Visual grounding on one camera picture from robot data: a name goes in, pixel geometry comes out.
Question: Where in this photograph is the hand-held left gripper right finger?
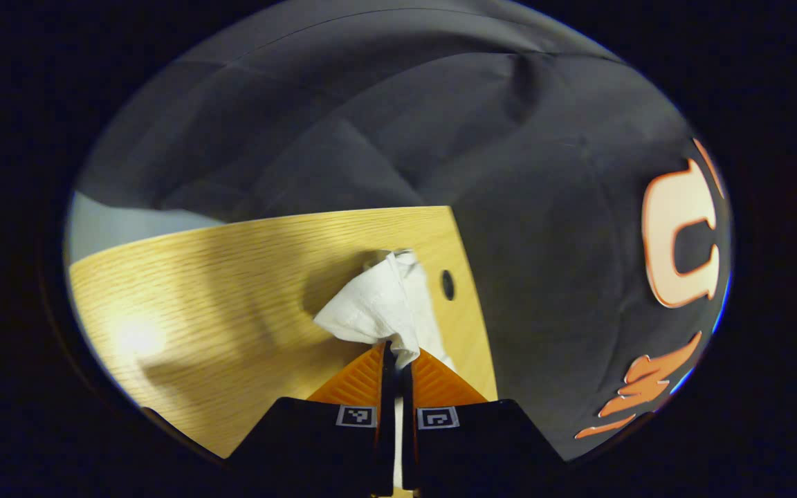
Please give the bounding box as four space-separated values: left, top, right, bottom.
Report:
398 348 565 495

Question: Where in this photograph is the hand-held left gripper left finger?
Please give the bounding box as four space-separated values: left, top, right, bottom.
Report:
229 340 398 497

